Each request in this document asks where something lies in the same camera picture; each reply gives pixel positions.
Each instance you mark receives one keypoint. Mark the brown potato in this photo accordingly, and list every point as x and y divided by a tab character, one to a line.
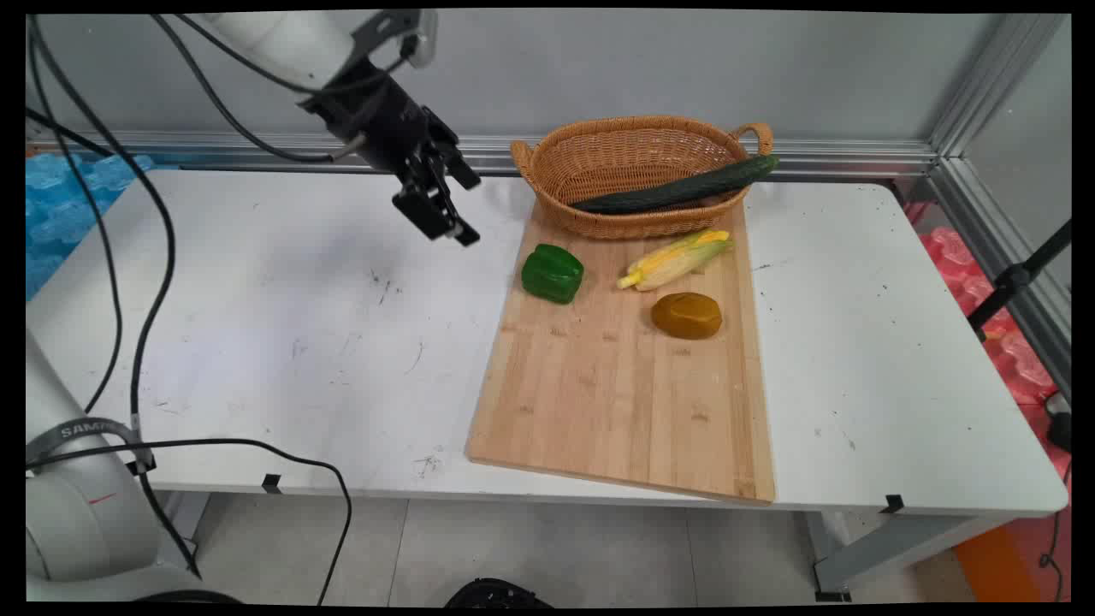
686	316

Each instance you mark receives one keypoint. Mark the black tripod stand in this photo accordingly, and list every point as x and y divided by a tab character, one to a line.
1014	278

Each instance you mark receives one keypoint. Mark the orange floor panel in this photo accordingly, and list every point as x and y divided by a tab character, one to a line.
992	565

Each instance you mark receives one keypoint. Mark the blue foam mat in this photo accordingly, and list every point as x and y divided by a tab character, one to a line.
60	214

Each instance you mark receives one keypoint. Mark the green bell pepper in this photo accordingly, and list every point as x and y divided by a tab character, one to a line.
552	274

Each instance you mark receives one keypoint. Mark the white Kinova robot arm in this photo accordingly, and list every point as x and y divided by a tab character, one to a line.
77	530

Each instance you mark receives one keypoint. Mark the long dark green cucumber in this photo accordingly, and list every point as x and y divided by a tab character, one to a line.
676	190

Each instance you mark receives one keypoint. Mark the red foam mat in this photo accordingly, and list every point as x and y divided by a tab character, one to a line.
1018	359

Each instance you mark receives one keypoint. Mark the bamboo cutting board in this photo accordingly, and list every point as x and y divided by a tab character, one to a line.
616	402

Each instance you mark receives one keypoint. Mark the yellow corn cob with husk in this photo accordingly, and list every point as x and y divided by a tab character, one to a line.
676	261

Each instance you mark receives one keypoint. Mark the aluminium frame rail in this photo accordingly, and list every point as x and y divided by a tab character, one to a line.
855	156

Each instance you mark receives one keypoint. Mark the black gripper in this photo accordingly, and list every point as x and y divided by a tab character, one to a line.
376	120

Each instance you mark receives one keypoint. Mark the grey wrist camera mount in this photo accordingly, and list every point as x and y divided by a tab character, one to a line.
402	26

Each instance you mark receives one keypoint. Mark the black round object on floor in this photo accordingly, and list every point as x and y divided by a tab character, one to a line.
496	595

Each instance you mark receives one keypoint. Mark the small black table clip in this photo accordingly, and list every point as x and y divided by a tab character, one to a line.
892	504
271	483

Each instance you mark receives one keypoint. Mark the woven wicker basket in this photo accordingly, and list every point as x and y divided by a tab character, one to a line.
616	154

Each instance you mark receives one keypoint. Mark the grey metal table leg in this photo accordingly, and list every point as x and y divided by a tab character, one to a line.
898	547

